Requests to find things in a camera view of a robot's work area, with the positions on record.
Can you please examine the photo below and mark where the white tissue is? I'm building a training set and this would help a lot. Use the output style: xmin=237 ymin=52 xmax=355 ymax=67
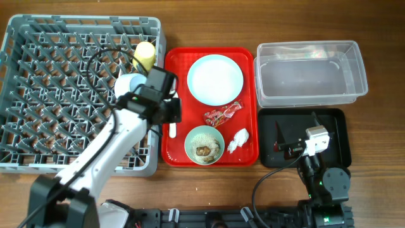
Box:
xmin=227 ymin=129 xmax=249 ymax=154

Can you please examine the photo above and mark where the red candy wrapper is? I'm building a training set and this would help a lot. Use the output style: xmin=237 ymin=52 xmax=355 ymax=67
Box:
xmin=203 ymin=101 xmax=244 ymax=128

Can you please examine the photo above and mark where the green bowl with food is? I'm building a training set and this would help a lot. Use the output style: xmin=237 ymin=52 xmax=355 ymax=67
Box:
xmin=184 ymin=125 xmax=225 ymax=166

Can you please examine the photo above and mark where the white plastic spoon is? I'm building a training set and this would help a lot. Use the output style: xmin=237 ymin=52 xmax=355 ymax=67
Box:
xmin=168 ymin=90 xmax=180 ymax=139

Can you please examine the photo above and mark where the yellow plastic cup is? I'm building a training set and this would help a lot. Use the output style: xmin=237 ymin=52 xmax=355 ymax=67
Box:
xmin=132 ymin=41 xmax=156 ymax=72

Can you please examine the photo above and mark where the light blue bowl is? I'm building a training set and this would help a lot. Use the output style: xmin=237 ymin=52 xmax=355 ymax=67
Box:
xmin=114 ymin=73 xmax=147 ymax=99

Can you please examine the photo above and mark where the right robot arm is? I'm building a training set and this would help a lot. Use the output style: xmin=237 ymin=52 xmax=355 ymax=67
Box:
xmin=274 ymin=113 xmax=354 ymax=227

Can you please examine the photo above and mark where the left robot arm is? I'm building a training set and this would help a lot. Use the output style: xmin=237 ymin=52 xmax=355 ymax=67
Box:
xmin=20 ymin=66 xmax=181 ymax=227

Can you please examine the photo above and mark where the grey dishwasher rack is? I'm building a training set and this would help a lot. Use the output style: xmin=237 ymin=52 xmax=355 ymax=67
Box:
xmin=1 ymin=15 xmax=166 ymax=174

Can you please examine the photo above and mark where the black plastic tray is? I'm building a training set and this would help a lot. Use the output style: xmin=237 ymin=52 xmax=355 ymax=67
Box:
xmin=258 ymin=108 xmax=352 ymax=168

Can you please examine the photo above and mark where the clear plastic bin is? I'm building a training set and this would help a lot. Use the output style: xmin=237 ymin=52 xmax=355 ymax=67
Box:
xmin=254 ymin=41 xmax=368 ymax=108

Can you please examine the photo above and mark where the light blue plate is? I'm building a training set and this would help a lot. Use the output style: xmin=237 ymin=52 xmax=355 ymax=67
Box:
xmin=187 ymin=54 xmax=244 ymax=106

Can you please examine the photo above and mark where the red plastic tray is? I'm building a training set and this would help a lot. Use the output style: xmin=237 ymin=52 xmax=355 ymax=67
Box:
xmin=161 ymin=47 xmax=259 ymax=167

